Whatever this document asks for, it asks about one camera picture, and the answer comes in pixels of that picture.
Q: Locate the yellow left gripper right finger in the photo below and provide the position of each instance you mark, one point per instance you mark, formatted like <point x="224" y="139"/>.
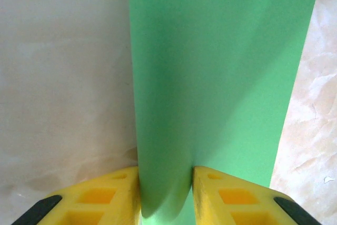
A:
<point x="223" y="204"/>

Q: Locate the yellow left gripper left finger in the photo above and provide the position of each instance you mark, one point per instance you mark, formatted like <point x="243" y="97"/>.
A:
<point x="105" y="204"/>

